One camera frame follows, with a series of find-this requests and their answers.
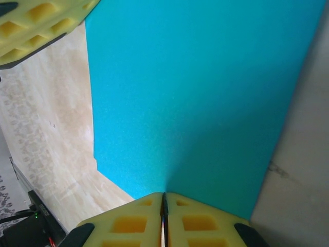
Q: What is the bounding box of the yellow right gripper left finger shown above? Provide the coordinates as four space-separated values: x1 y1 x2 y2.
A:
61 191 165 247

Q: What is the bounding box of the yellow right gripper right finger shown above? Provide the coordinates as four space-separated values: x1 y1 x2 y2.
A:
163 191 271 247

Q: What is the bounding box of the blue square paper sheet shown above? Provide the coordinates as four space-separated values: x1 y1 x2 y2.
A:
84 0 327 224

